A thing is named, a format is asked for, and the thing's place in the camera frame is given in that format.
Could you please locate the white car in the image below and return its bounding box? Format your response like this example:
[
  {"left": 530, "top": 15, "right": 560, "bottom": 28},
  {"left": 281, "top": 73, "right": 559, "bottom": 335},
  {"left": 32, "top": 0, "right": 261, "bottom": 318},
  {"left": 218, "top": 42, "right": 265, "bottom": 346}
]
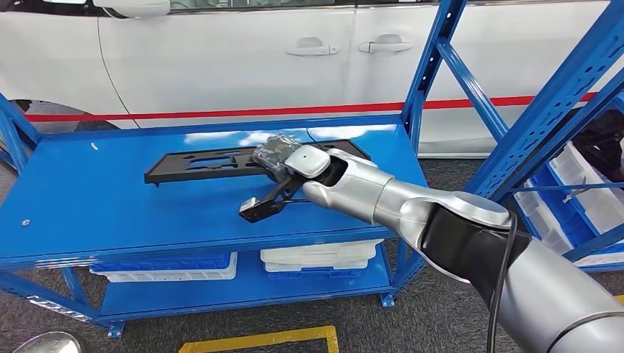
[{"left": 0, "top": 0, "right": 624, "bottom": 160}]

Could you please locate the red barrier belt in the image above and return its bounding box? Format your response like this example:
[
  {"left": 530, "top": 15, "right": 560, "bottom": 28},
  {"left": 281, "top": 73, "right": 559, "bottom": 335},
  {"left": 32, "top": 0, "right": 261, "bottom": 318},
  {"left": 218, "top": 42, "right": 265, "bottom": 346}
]
[{"left": 24, "top": 92, "right": 598, "bottom": 123}]

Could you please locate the black rubber car part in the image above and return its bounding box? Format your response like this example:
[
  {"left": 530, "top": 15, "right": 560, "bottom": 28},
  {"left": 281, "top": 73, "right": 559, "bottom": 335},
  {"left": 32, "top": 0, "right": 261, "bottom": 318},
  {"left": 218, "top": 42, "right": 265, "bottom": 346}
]
[{"left": 572, "top": 109, "right": 624, "bottom": 184}]

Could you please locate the white car door handle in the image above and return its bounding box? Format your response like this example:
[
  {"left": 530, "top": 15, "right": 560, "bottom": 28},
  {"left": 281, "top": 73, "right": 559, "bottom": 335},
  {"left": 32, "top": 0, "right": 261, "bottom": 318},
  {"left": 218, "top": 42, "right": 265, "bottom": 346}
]
[
  {"left": 357, "top": 32, "right": 414, "bottom": 54},
  {"left": 285, "top": 36, "right": 341, "bottom": 57}
]

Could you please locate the white car side mirror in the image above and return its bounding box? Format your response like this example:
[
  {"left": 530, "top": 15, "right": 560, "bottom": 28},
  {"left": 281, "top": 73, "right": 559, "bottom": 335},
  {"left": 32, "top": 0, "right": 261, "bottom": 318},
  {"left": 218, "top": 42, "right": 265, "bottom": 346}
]
[{"left": 92, "top": 0, "right": 171, "bottom": 19}]

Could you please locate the blue metal shelf rack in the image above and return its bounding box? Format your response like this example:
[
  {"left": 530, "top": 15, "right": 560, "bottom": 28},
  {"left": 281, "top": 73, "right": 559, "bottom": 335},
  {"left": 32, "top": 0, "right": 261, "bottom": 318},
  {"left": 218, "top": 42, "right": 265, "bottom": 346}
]
[
  {"left": 0, "top": 0, "right": 624, "bottom": 340},
  {"left": 487, "top": 68, "right": 624, "bottom": 274}
]

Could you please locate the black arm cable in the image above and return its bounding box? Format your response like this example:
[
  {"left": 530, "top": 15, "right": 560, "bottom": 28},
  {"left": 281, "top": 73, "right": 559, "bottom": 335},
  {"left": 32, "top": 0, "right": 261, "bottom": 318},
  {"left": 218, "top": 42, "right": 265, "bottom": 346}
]
[{"left": 486, "top": 210, "right": 519, "bottom": 353}]

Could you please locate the long black plastic panel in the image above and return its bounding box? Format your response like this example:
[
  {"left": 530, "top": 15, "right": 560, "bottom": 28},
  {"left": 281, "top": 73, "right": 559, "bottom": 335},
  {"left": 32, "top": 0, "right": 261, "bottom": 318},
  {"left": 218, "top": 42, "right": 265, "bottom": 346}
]
[{"left": 143, "top": 138, "right": 372, "bottom": 187}]

